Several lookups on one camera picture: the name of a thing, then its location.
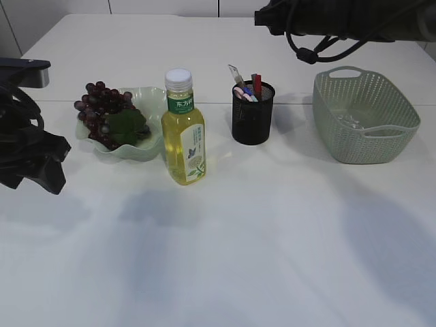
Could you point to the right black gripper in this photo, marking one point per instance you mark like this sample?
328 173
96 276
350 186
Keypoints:
319 17

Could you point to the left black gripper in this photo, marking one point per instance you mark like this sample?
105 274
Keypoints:
27 149

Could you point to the artificial purple grape bunch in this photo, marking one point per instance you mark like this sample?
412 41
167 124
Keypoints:
110 116

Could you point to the red glitter pen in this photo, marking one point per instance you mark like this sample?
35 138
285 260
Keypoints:
258 87

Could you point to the clear plastic sheet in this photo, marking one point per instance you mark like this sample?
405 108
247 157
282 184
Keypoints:
349 121

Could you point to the blue scissors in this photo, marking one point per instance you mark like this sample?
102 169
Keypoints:
250 93

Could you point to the clear plastic ruler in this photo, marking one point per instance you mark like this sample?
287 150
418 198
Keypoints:
233 70

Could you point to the pink scissors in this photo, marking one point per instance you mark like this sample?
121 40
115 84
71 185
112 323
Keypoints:
240 94

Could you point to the yellow tea drink bottle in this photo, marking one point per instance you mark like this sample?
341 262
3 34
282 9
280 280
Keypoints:
183 129

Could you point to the gold marker pen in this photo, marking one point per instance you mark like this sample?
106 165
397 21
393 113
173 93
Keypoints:
240 82

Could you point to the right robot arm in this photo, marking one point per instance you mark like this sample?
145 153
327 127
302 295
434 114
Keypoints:
402 20

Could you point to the green plastic woven basket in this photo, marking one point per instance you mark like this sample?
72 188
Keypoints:
389 118

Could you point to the green scalloped plastic plate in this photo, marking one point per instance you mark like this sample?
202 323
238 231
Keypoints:
151 102

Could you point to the black mesh pen holder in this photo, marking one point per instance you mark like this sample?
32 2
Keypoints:
251 121

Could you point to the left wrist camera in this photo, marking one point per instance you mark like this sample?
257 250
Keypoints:
28 73

